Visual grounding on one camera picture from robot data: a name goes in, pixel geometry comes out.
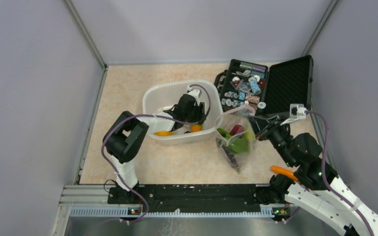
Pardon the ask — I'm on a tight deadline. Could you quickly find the white plastic tub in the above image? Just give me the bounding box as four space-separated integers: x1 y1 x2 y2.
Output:
142 79 223 146

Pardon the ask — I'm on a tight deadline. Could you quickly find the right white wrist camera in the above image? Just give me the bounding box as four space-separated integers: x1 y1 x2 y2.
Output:
281 104 308 125

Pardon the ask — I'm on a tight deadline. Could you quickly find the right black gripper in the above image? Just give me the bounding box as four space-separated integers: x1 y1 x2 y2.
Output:
247 114 295 167

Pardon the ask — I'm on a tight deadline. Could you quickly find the red toy fruit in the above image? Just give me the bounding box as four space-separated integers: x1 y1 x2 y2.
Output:
229 124 245 137

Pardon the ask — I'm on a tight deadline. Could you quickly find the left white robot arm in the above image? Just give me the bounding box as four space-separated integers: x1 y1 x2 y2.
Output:
101 89 211 203

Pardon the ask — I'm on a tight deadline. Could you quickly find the black poker chip case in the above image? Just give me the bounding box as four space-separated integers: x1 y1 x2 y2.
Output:
214 55 314 117

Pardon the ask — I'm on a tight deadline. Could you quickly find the green toy lime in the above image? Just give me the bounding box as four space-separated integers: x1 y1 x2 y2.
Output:
243 129 256 143

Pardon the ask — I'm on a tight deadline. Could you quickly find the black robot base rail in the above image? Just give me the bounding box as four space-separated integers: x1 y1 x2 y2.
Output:
107 184 287 213

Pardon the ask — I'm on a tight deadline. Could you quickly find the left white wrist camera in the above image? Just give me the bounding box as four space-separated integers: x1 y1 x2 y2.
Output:
187 86 202 105

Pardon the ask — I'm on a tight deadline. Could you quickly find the orange marker pen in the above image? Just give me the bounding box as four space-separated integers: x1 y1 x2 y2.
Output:
271 165 299 182

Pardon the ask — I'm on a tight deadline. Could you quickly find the loose white poker chip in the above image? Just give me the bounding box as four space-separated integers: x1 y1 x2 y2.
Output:
257 102 266 109

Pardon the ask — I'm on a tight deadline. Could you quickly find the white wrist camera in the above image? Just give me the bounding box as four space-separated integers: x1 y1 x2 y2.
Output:
281 104 308 125
187 86 202 105

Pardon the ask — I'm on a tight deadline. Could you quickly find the orange toy bell pepper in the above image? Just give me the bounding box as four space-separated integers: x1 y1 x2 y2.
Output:
154 131 173 137

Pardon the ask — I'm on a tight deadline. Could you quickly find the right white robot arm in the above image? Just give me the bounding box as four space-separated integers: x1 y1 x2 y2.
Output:
248 116 378 236

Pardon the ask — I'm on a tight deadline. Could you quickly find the purple toy eggplant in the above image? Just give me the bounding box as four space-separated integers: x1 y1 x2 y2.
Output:
223 147 240 173

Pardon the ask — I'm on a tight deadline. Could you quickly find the clear zip top bag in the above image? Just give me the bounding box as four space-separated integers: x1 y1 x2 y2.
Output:
215 102 255 174

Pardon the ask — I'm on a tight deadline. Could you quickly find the green orange toy mango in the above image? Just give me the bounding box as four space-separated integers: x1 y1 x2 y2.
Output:
190 124 203 133

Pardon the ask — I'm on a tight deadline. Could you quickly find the green toy leaf vegetable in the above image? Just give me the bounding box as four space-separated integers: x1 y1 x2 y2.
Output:
216 128 250 154

